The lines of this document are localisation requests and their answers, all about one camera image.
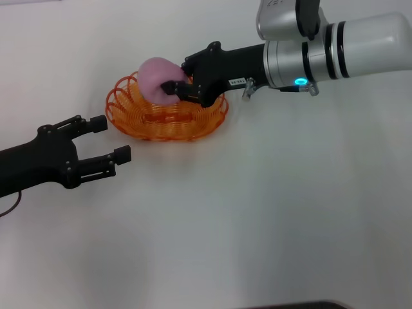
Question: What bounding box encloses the pink peach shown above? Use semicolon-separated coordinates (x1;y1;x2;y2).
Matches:
137;57;191;106

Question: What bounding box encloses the orange plastic wire basket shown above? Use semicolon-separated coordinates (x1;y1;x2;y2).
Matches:
104;71;230;142

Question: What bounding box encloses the thin black cable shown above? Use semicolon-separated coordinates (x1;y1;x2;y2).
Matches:
0;189;23;218

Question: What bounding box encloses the black rounded robot torso edge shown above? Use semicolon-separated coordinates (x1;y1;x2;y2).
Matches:
239;300;350;309

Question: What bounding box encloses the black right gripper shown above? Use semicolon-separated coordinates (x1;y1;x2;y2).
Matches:
160;41;268;109

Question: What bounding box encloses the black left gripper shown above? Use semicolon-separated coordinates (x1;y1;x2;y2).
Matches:
0;115;132;191

